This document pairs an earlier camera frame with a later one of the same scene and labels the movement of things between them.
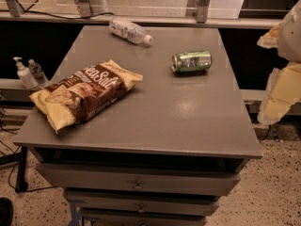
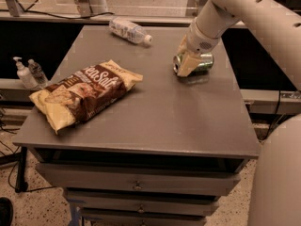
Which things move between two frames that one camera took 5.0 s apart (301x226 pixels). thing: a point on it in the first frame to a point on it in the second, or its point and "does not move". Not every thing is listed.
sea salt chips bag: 79,96 does not move
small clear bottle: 38,74 does not move
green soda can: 192,61 does not move
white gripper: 291,37 to 201,40
